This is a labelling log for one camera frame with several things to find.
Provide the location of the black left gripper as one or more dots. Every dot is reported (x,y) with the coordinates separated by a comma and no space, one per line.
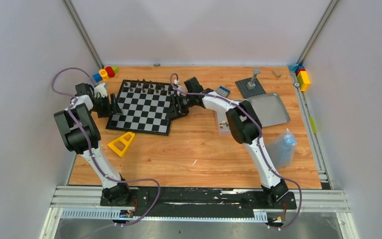
(108,105)

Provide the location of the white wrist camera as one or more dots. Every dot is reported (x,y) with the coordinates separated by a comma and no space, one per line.
(100,90)
(179,87)

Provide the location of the blue plastic bag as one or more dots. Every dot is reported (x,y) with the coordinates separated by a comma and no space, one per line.
(282,149)

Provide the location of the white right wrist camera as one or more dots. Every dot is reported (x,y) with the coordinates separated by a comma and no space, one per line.
(179,87)

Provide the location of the metal tin box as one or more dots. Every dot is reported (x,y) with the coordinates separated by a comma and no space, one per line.
(222,124)

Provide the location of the small wooden block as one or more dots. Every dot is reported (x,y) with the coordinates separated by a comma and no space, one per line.
(276,73)

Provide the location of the black white chessboard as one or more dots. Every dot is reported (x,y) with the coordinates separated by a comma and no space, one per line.
(144,106)

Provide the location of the grey brick baseplate with post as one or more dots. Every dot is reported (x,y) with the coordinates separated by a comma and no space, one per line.
(250,87)

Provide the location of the yellow triangular plastic stand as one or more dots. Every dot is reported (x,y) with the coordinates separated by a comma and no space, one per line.
(121,144)

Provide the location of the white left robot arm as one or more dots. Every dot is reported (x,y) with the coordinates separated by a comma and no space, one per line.
(80,134)

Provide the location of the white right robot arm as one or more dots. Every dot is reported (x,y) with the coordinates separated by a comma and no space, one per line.
(244,125)

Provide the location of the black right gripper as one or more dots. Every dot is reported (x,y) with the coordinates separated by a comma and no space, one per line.
(177,111)

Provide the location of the coloured toy cylinders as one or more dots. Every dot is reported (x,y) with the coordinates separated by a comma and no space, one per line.
(105,74)

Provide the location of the blue grey toy brick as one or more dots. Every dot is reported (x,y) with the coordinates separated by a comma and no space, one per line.
(222,91)

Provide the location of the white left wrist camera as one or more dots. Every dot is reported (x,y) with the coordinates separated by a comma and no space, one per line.
(100,90)

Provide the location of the coloured toy brick stack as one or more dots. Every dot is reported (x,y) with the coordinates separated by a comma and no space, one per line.
(301,75)

